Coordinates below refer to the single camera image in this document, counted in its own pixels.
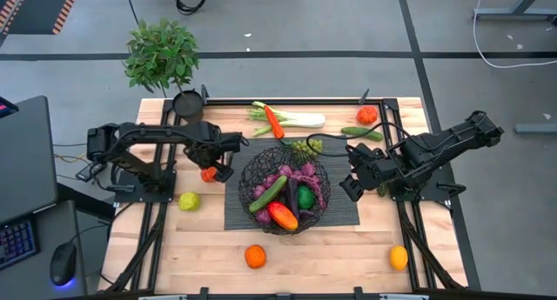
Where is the purple beet bunch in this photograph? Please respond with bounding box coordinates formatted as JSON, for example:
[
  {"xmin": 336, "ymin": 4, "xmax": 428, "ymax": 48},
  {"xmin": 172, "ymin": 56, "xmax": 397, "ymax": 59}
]
[{"xmin": 252, "ymin": 161, "xmax": 328, "ymax": 226}]

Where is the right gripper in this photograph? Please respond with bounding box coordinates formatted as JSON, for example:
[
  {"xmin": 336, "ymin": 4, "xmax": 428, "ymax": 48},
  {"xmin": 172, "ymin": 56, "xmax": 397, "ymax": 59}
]
[{"xmin": 338, "ymin": 142, "xmax": 399, "ymax": 203}]

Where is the grey woven placemat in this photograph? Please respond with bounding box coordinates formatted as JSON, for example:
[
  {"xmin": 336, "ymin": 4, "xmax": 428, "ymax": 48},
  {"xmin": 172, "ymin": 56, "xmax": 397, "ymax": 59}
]
[{"xmin": 223, "ymin": 135, "xmax": 361, "ymax": 231}]

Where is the red yellow mango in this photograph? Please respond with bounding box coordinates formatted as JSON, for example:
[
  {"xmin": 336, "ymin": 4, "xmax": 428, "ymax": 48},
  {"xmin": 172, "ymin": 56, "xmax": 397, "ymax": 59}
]
[{"xmin": 266, "ymin": 200, "xmax": 300, "ymax": 232}]

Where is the black computer mouse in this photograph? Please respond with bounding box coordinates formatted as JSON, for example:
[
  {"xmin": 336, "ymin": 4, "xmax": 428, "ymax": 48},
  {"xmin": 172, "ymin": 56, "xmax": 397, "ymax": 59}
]
[{"xmin": 49, "ymin": 241, "xmax": 79, "ymax": 289}]

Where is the lime green apple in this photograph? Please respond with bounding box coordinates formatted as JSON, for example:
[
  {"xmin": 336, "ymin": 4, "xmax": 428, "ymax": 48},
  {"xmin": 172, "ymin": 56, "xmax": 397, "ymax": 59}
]
[{"xmin": 178, "ymin": 191, "xmax": 202, "ymax": 213}]

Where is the black power adapter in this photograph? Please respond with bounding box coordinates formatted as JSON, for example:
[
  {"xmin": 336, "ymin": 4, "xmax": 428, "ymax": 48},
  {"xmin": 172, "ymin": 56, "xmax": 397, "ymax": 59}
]
[{"xmin": 74, "ymin": 160, "xmax": 108, "ymax": 183}]

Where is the backlit keyboard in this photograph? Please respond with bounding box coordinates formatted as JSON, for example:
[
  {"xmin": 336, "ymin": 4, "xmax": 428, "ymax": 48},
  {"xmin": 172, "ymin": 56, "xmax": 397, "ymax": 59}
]
[{"xmin": 0, "ymin": 219, "xmax": 40, "ymax": 271}]

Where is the dark woven wire basket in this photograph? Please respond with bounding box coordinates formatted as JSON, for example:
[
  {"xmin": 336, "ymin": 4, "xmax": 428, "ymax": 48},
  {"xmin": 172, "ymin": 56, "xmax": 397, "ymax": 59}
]
[{"xmin": 237, "ymin": 145, "xmax": 332, "ymax": 237}]

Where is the black plant pot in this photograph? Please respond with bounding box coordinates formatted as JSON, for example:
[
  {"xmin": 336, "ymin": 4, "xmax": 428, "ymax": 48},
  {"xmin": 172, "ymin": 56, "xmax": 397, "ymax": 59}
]
[{"xmin": 171, "ymin": 89, "xmax": 205, "ymax": 124}]

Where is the green bell pepper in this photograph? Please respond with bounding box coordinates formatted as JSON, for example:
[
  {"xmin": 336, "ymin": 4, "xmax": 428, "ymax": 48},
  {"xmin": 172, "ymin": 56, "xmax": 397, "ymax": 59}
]
[{"xmin": 297, "ymin": 185, "xmax": 316, "ymax": 211}]

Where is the orange striped floor mat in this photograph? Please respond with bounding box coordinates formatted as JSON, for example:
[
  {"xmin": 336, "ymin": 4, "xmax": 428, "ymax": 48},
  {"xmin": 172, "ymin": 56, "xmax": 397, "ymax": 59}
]
[{"xmin": 0, "ymin": 0, "xmax": 83, "ymax": 36}]

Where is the orange fruit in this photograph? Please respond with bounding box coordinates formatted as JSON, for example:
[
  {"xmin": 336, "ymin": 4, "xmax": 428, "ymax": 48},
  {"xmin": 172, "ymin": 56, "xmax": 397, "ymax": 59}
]
[{"xmin": 244, "ymin": 243, "xmax": 267, "ymax": 270}]

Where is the green grape bunch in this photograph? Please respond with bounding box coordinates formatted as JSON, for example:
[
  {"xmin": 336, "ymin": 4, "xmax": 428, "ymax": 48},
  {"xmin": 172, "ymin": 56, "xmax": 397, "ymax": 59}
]
[{"xmin": 290, "ymin": 137, "xmax": 325, "ymax": 158}]

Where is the small orange pumpkin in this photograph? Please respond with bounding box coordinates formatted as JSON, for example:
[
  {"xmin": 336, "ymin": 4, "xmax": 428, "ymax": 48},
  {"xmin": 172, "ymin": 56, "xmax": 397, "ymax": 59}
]
[{"xmin": 356, "ymin": 104, "xmax": 379, "ymax": 126}]

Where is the black coiled cable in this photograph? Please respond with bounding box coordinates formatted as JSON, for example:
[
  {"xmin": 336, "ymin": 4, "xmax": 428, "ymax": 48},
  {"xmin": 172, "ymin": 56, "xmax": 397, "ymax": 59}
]
[{"xmin": 175, "ymin": 0, "xmax": 208, "ymax": 17}]

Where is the grey side desk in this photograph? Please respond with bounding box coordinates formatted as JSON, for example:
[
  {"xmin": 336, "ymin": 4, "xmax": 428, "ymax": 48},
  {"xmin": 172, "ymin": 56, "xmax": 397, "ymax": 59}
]
[{"xmin": 0, "ymin": 199, "xmax": 88, "ymax": 300}]

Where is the green leafy plant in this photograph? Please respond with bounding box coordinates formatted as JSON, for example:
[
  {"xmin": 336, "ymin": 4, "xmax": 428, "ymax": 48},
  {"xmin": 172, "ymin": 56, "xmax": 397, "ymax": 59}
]
[{"xmin": 123, "ymin": 17, "xmax": 201, "ymax": 95}]

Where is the grey metal floor foot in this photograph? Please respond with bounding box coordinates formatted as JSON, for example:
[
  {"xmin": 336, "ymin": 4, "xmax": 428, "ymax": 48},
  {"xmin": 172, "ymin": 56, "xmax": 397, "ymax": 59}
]
[{"xmin": 514, "ymin": 123, "xmax": 557, "ymax": 135}]

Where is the black aluminium table frame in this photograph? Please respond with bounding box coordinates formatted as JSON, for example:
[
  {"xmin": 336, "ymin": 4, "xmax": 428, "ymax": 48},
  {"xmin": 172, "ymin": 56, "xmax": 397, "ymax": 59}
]
[{"xmin": 98, "ymin": 87, "xmax": 470, "ymax": 300}]

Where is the white floor cable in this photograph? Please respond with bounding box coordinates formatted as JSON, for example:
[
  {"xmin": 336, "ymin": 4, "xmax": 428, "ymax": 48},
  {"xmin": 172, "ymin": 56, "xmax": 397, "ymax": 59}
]
[{"xmin": 473, "ymin": 0, "xmax": 557, "ymax": 70}]

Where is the yellow lemon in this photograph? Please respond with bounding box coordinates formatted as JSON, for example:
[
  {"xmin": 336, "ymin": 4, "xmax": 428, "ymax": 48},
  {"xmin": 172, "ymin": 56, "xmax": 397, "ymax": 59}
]
[{"xmin": 389, "ymin": 244, "xmax": 409, "ymax": 272}]

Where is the red orange carrot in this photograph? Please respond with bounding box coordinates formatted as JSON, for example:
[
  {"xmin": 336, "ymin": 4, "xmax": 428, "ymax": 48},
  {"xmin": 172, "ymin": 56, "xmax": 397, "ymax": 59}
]
[{"xmin": 264, "ymin": 104, "xmax": 293, "ymax": 147}]

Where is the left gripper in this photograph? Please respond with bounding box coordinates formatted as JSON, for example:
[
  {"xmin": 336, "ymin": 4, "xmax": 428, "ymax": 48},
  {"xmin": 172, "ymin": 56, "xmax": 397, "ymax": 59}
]
[{"xmin": 188, "ymin": 131, "xmax": 245, "ymax": 183}]

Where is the dark grey monitor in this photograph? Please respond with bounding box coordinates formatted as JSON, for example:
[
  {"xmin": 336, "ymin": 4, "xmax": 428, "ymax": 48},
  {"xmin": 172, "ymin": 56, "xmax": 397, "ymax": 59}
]
[{"xmin": 0, "ymin": 95, "xmax": 60, "ymax": 226}]

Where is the grey metal desk leg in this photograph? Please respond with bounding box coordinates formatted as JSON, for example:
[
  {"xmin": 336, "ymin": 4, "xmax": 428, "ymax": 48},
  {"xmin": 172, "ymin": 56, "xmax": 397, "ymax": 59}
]
[{"xmin": 473, "ymin": 0, "xmax": 557, "ymax": 21}]

